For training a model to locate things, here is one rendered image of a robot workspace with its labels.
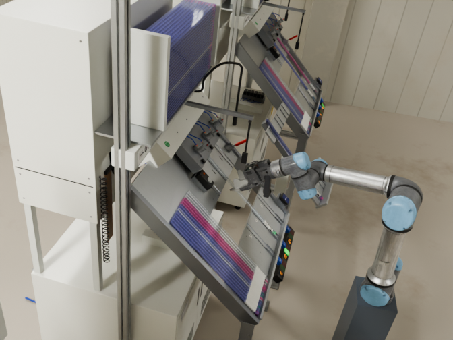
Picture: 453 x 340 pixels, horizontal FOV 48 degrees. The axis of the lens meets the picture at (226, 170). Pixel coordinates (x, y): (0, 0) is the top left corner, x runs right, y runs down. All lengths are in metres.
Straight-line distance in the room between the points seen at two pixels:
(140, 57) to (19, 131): 0.51
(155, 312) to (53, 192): 0.63
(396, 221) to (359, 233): 1.70
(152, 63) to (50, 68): 0.31
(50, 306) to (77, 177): 0.78
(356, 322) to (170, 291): 0.88
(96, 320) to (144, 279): 0.28
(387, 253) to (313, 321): 1.03
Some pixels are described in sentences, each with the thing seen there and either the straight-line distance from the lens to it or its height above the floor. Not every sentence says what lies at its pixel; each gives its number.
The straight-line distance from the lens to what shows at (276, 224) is 2.36.
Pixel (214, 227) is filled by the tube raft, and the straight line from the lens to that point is 1.96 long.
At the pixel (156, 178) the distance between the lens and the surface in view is 1.85.
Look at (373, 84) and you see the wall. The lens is 5.22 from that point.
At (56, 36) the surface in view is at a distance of 1.58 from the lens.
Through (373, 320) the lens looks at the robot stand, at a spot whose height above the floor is 0.47.
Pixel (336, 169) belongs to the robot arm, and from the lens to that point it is 2.14.
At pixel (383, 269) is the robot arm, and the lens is 2.14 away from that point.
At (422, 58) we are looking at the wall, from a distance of 5.18.
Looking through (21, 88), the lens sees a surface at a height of 1.49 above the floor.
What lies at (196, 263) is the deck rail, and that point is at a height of 0.94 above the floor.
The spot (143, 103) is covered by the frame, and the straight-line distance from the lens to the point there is 1.66.
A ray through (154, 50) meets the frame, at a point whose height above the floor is 1.66.
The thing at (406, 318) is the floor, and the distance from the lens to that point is 3.23.
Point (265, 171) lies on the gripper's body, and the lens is 2.10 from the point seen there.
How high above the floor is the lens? 2.26
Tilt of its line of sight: 35 degrees down
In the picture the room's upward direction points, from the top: 8 degrees clockwise
